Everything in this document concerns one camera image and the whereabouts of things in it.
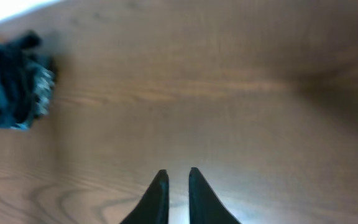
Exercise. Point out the folded light blue denim shorts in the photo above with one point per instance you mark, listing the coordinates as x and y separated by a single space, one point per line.
27 81

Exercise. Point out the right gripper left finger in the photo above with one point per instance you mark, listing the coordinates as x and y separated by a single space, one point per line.
153 207

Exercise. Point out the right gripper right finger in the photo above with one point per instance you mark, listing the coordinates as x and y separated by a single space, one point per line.
204 205

